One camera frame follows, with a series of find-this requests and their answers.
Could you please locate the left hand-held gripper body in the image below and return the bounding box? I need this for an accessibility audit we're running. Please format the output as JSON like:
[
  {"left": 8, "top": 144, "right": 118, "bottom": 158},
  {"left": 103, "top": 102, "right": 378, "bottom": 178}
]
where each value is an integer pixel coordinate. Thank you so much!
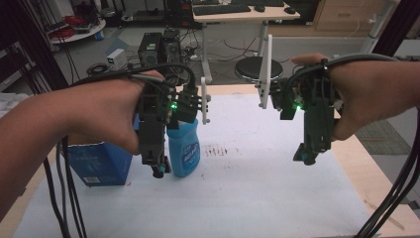
[{"left": 137, "top": 76, "right": 212, "bottom": 157}]

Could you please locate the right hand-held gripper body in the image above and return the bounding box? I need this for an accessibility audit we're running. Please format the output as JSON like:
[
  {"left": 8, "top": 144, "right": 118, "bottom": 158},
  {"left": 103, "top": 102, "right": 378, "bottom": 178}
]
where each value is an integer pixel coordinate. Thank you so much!
[{"left": 256, "top": 34, "right": 343, "bottom": 148}]

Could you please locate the person's left hand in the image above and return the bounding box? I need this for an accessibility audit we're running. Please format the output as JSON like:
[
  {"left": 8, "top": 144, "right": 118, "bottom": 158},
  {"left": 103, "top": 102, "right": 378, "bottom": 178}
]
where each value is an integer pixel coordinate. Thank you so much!
[{"left": 65, "top": 69, "right": 166, "bottom": 157}]

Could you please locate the person's right hand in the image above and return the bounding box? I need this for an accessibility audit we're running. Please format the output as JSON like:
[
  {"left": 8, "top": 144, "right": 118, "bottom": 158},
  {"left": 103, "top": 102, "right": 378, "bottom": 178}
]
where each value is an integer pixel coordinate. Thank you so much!
[{"left": 290, "top": 52, "right": 401, "bottom": 142}]

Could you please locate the blue plastic bottle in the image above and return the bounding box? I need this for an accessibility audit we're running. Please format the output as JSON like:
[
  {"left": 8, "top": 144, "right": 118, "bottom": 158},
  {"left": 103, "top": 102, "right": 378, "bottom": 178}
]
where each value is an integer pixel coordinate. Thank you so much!
[{"left": 165, "top": 118, "right": 202, "bottom": 179}]

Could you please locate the blue cardboard box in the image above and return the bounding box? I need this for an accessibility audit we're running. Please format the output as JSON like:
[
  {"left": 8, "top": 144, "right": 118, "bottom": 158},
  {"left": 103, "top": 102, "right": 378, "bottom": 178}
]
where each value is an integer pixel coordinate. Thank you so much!
[{"left": 64, "top": 113, "right": 142, "bottom": 187}]

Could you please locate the black computer tower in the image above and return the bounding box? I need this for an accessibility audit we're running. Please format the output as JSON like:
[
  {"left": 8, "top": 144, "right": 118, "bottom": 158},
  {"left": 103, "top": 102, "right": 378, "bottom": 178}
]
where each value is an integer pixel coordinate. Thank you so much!
[
  {"left": 160, "top": 28, "right": 183, "bottom": 66},
  {"left": 137, "top": 32, "right": 163, "bottom": 69}
]

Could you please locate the white table mat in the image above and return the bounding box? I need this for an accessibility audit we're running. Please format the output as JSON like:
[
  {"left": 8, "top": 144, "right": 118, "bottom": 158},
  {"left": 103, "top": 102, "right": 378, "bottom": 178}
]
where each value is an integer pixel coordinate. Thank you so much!
[{"left": 12, "top": 93, "right": 375, "bottom": 238}]

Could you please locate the small white box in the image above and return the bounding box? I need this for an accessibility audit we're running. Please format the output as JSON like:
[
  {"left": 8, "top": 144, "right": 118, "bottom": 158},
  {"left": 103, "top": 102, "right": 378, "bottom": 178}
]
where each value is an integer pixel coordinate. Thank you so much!
[{"left": 106, "top": 48, "right": 129, "bottom": 70}]

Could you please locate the black round stool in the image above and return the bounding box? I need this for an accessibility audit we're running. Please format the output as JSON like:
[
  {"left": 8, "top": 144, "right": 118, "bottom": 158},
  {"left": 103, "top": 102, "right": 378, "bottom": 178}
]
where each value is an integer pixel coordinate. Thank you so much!
[{"left": 234, "top": 56, "right": 284, "bottom": 82}]

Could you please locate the grey floor mat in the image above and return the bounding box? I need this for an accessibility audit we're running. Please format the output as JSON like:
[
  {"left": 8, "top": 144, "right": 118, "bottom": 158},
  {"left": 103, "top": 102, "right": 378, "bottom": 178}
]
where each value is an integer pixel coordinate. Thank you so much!
[{"left": 355, "top": 119, "right": 413, "bottom": 156}]

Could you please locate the wooden drawer cabinet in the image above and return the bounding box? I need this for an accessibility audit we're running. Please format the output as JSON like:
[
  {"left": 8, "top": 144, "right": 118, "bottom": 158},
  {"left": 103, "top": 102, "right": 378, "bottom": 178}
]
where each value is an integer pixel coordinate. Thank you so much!
[{"left": 312, "top": 0, "right": 388, "bottom": 33}]

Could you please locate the round white table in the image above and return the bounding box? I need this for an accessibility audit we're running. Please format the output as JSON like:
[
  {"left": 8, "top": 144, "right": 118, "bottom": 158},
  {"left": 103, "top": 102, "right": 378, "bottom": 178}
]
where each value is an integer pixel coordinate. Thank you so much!
[{"left": 49, "top": 18, "right": 107, "bottom": 45}]

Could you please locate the dark curtain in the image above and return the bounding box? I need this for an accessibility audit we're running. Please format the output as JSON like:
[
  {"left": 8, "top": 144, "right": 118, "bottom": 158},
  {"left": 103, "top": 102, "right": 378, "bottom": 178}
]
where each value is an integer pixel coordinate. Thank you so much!
[
  {"left": 0, "top": 0, "right": 69, "bottom": 92},
  {"left": 371, "top": 0, "right": 420, "bottom": 58}
]

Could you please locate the light wooden desk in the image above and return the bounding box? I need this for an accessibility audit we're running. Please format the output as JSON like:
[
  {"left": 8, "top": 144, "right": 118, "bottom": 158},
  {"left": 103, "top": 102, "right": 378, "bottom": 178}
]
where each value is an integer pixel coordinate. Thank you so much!
[{"left": 191, "top": 3, "right": 301, "bottom": 84}]

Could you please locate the black keyboard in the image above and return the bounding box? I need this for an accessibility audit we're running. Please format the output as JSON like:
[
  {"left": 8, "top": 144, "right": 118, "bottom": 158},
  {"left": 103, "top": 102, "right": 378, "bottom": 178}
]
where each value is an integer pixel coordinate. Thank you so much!
[{"left": 192, "top": 3, "right": 253, "bottom": 17}]

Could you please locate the white cloth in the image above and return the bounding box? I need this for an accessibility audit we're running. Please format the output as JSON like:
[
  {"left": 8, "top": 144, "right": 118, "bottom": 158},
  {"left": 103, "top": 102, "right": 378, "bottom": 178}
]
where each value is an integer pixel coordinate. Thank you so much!
[{"left": 0, "top": 91, "right": 30, "bottom": 119}]

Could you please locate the grey left gripper cable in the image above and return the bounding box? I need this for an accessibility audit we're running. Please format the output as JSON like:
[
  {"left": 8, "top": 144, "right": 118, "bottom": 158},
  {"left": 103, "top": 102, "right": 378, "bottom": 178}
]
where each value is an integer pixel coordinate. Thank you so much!
[{"left": 129, "top": 73, "right": 166, "bottom": 84}]

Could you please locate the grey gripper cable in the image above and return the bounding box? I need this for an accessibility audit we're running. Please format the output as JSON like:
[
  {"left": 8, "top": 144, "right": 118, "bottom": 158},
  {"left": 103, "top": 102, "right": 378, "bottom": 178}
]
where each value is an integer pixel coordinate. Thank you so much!
[
  {"left": 321, "top": 53, "right": 401, "bottom": 69},
  {"left": 129, "top": 73, "right": 166, "bottom": 84}
]

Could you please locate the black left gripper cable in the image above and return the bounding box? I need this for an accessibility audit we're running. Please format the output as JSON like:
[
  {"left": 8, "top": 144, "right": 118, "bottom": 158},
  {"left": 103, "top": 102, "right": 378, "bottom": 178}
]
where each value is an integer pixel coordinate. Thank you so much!
[
  {"left": 43, "top": 134, "right": 88, "bottom": 238},
  {"left": 69, "top": 62, "right": 198, "bottom": 100}
]

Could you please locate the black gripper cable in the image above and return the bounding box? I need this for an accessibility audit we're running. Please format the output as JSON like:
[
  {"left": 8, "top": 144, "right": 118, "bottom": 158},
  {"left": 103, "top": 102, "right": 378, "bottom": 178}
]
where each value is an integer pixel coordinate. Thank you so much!
[
  {"left": 355, "top": 108, "right": 420, "bottom": 238},
  {"left": 43, "top": 134, "right": 88, "bottom": 238},
  {"left": 363, "top": 112, "right": 420, "bottom": 238},
  {"left": 69, "top": 62, "right": 198, "bottom": 100}
]

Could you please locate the grey right gripper cable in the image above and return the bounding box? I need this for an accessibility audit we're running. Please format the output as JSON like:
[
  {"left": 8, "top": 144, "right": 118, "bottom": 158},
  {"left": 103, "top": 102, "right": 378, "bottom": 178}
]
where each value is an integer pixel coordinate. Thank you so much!
[{"left": 321, "top": 53, "right": 401, "bottom": 69}]

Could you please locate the black cable coil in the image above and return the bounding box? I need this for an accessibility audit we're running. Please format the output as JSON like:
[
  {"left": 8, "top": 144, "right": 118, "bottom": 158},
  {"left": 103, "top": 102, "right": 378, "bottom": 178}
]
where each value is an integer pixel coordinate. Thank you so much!
[{"left": 85, "top": 62, "right": 109, "bottom": 76}]

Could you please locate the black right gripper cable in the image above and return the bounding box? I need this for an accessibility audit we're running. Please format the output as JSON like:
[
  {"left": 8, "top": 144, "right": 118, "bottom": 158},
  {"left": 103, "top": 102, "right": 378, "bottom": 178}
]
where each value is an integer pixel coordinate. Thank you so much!
[
  {"left": 363, "top": 112, "right": 420, "bottom": 238},
  {"left": 355, "top": 108, "right": 420, "bottom": 238}
]

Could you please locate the red cable coil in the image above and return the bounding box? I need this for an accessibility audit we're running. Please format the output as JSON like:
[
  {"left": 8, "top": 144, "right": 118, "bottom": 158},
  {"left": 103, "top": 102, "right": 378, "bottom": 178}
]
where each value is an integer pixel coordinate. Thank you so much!
[{"left": 50, "top": 25, "right": 76, "bottom": 42}]

